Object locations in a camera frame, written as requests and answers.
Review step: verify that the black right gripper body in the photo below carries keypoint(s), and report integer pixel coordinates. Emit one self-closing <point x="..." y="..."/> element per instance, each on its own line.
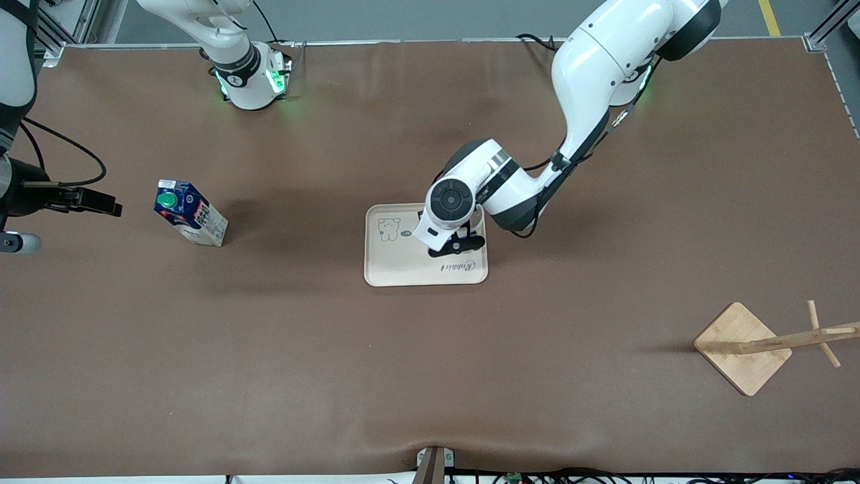
<point x="28" y="197"/>

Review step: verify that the blue white milk carton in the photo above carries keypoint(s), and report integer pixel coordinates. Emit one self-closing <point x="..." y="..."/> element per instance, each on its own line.
<point x="195" y="218"/>

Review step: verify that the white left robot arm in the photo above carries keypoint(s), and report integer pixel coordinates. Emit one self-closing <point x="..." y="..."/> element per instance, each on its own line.
<point x="591" y="74"/>

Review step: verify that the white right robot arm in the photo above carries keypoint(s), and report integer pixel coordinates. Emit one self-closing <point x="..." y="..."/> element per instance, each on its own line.
<point x="245" y="74"/>

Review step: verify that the cream rabbit print tray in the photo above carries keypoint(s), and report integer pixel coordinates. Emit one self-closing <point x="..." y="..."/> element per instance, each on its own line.
<point x="396" y="262"/>

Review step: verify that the brown table mat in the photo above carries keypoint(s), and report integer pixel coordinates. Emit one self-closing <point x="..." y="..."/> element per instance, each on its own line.
<point x="430" y="370"/>

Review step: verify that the wooden mug stand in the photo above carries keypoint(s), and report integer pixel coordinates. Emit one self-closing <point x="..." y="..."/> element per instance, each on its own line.
<point x="739" y="363"/>

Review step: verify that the aluminium frame profile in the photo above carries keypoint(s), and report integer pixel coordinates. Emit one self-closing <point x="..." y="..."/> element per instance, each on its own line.
<point x="823" y="30"/>
<point x="74" y="27"/>

